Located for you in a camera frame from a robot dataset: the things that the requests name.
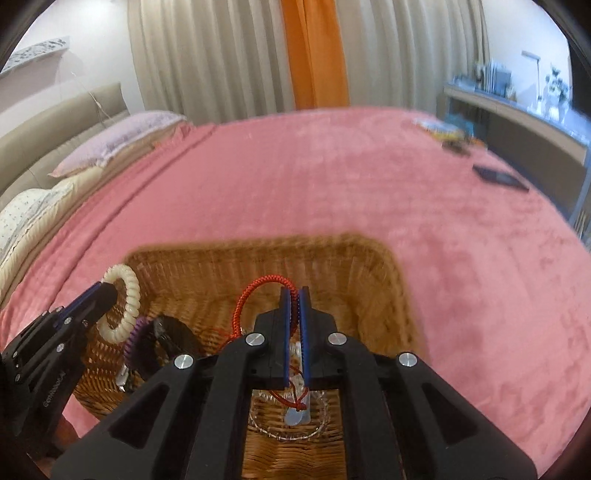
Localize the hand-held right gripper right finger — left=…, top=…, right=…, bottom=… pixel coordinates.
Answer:
left=299, top=286, right=539, bottom=480

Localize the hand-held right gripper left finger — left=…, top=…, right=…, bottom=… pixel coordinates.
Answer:
left=51, top=286, right=298, bottom=480

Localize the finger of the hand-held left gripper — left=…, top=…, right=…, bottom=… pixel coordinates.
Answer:
left=44, top=282, right=122, bottom=325
left=76, top=298, right=122, bottom=333

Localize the cream spiral hair tie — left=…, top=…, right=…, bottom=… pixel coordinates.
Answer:
left=96, top=264, right=140, bottom=343

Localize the purple spiral hair tie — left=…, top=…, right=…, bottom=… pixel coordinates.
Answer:
left=123, top=318, right=149, bottom=370

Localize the red braided bracelet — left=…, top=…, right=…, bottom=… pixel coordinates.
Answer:
left=233, top=275, right=308, bottom=412

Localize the brown wicker basket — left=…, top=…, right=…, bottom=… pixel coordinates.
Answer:
left=74, top=234, right=428, bottom=480

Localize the black smartwatch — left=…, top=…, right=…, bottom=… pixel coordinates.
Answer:
left=139, top=315, right=200, bottom=370

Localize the light blue hair clip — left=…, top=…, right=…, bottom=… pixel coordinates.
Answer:
left=284, top=342, right=315, bottom=426

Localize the clear bead bracelet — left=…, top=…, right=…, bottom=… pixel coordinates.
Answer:
left=249, top=387, right=330, bottom=442

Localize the person's left hand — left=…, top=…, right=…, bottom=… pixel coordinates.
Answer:
left=51, top=415, right=82, bottom=460

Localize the white floral pillow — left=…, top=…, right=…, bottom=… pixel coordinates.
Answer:
left=0, top=180, right=75, bottom=260

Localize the beige quilt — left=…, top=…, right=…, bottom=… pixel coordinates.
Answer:
left=0, top=131, right=195, bottom=298

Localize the pink blanket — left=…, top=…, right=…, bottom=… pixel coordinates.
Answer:
left=0, top=107, right=591, bottom=476

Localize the purple pillow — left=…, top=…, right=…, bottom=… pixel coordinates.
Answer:
left=48, top=111, right=188, bottom=179

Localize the beige padded headboard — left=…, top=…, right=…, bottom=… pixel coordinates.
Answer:
left=0, top=82, right=128, bottom=195

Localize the colourful booklet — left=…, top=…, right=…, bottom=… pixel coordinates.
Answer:
left=413, top=117, right=465, bottom=140

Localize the black smartphone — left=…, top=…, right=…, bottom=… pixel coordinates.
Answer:
left=473, top=165, right=531, bottom=193

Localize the orange curtain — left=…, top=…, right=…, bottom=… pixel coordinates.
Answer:
left=281, top=0, right=350, bottom=112

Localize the beige curtain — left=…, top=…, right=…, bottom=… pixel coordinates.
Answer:
left=128, top=0, right=296, bottom=123
left=339, top=0, right=490, bottom=112

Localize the white desk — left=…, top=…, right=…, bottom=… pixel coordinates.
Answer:
left=443, top=82, right=591, bottom=219

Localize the row of books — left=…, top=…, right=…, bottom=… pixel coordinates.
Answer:
left=475, top=60, right=514, bottom=96

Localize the white desk lamp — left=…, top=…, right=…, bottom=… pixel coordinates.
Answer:
left=522, top=50, right=544, bottom=112

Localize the flower vase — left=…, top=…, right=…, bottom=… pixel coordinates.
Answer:
left=545, top=69, right=571, bottom=121

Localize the hanging thin cable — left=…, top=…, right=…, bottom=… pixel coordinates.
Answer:
left=58, top=51, right=112, bottom=124

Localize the white patterned wall shelf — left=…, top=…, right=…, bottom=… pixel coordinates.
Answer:
left=0, top=37, right=71, bottom=75

